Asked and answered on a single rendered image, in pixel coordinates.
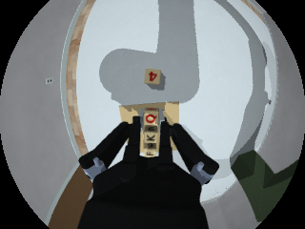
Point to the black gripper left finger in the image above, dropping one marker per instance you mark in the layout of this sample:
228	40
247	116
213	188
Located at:
101	157

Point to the tan flat mat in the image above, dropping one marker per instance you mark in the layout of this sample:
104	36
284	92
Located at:
170	110

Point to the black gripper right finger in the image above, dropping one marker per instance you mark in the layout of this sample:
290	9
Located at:
200	166

